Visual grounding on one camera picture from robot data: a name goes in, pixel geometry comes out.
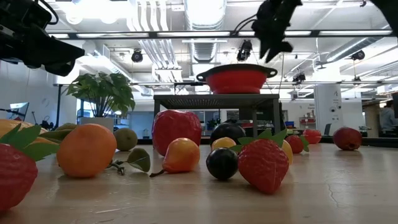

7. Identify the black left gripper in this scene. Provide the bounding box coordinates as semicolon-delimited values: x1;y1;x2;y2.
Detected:
0;0;85;77

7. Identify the orange toy fruit with leaves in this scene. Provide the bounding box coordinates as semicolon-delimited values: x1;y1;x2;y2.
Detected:
39;123;152;179

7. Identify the red toy peach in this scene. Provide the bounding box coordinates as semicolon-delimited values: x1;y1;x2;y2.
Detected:
332;126;363;151

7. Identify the red colander bowl grey rim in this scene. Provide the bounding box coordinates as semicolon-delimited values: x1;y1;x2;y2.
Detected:
195;63;279;95

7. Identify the black aluminium table frame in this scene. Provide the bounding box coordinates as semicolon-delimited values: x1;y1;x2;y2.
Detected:
136;136;398;148

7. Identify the white pillar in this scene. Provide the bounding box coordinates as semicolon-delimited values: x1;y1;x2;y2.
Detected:
313;83;345;137

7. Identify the small dark toy plum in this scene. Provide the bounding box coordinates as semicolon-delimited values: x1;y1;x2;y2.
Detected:
205;147;239;181

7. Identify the silver ventilation duct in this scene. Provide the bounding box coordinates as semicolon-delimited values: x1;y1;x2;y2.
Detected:
183;0;228;63

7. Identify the large dark toy plum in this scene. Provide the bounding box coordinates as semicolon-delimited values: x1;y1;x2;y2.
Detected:
210;122;247;146

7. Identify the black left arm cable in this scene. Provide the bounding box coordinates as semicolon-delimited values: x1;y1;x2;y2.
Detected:
36;0;60;26

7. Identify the green potted plant white pot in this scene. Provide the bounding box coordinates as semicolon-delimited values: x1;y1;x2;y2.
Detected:
66;71;136;133

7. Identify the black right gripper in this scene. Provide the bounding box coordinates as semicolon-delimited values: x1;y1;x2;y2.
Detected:
251;0;303;63

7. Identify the person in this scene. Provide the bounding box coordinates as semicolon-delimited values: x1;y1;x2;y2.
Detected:
379;100;398;138

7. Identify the computer monitor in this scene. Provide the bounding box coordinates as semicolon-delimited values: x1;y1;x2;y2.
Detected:
5;101;30;123

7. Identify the black crossbar with light strips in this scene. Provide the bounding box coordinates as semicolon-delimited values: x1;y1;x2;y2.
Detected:
46;29;398;40

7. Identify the big bright red apple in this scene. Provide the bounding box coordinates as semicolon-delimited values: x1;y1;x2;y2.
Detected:
151;109;203;157

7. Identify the large red toy strawberry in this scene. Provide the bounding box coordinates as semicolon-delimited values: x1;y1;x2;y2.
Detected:
0;123;60;214

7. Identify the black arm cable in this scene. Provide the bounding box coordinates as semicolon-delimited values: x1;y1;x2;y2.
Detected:
36;0;60;26
231;14;259;35

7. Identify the small yellow-orange toy pear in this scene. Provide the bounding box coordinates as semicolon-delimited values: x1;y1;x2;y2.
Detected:
149;138;201;178
281;139;294;166
211;136;237;151

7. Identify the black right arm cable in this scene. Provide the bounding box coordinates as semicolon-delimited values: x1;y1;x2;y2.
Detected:
231;14;259;35

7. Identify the brown-green toy kiwi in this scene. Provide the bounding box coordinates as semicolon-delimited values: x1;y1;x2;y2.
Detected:
55;123;78;131
113;127;139;152

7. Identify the grey perforated metal stand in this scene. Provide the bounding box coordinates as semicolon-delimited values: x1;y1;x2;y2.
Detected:
153;93;282;139

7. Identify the small red round fruit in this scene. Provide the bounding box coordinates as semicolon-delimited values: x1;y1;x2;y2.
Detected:
303;129;323;144

